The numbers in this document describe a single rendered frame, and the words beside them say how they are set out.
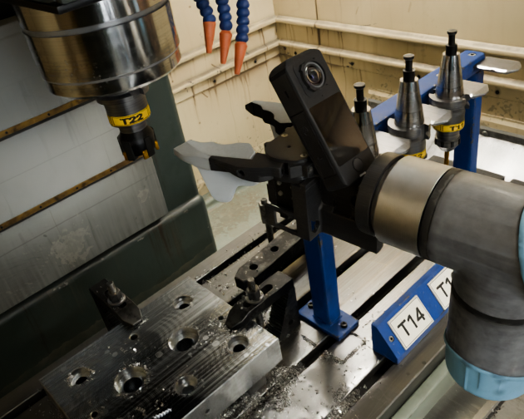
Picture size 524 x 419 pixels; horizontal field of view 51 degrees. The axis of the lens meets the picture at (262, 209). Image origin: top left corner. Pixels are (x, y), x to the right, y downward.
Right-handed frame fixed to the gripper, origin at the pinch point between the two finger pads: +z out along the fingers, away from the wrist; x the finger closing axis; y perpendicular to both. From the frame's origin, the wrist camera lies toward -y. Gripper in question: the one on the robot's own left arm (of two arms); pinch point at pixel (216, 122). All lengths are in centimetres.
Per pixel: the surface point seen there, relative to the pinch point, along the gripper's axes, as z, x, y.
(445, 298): -13, 32, 45
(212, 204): 85, 64, 82
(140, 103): 13.4, 0.5, 1.0
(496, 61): -5, 63, 16
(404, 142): -4.8, 30.4, 16.5
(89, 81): 11.1, -6.1, -4.9
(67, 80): 13.1, -7.3, -5.1
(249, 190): 80, 78, 83
